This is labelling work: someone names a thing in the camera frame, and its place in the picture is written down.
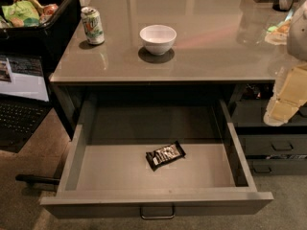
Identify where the black plastic bin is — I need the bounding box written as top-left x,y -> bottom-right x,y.
0,0 -> 81,68

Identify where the open black laptop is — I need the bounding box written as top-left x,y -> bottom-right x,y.
0,53 -> 52,153

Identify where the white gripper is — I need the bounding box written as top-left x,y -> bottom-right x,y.
263,61 -> 307,127

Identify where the open grey top drawer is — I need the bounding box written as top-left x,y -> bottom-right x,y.
41,96 -> 273,219

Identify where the metal drawer handle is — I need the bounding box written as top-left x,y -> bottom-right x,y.
140,206 -> 176,220

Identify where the red snack packet in bin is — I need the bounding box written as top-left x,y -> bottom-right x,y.
40,4 -> 59,24

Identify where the green snack bag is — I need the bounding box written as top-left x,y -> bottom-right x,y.
2,0 -> 39,28

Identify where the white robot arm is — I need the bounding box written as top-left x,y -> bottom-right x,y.
263,1 -> 307,127

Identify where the white ceramic bowl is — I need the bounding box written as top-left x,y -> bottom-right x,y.
139,25 -> 177,56

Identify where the black chocolate bar wrapper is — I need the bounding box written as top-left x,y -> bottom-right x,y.
146,141 -> 186,171

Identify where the green white soda can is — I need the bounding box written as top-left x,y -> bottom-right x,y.
81,6 -> 105,45

